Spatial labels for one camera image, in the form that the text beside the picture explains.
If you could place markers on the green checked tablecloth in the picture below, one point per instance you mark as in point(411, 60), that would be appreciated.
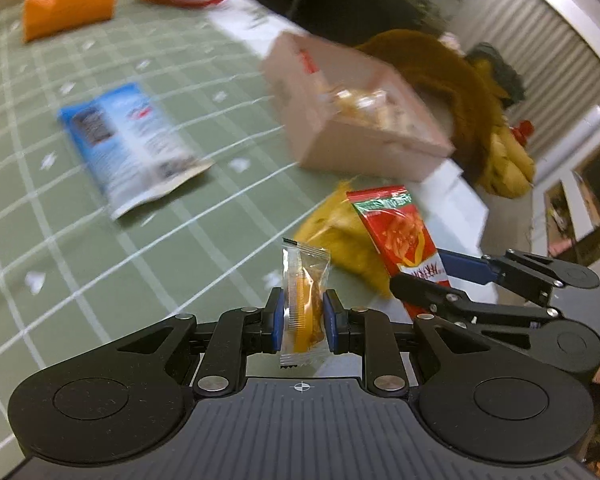
point(205, 240)

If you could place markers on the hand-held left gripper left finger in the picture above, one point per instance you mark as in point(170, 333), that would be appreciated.
point(278, 317)

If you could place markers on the blue snack packet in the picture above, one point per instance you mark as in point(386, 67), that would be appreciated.
point(125, 140)

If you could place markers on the brown plush toy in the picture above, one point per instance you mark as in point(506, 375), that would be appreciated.
point(455, 90)

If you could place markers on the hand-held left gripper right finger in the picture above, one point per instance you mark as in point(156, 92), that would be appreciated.
point(330, 320)

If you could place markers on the wooden cabinet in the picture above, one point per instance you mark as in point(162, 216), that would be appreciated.
point(580, 200)

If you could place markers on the yellow snack packet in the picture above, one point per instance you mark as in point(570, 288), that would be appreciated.
point(335, 240)

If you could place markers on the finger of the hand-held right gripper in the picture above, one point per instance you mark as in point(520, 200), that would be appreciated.
point(430, 295)
point(467, 266)

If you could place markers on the yellow plush toy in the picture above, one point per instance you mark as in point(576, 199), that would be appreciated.
point(505, 170)

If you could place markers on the small clear yellow snack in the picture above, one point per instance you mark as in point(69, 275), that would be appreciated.
point(302, 305)

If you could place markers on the dark green cushion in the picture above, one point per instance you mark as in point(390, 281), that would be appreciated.
point(497, 72)

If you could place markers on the large clear rice cracker packet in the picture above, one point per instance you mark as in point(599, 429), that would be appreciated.
point(365, 107)

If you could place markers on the grey curtain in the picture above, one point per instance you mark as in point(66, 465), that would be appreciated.
point(540, 60)

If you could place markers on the pink cardboard box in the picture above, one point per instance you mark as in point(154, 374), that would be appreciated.
point(350, 152)

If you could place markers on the orange tissue box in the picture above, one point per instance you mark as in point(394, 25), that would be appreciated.
point(65, 7)

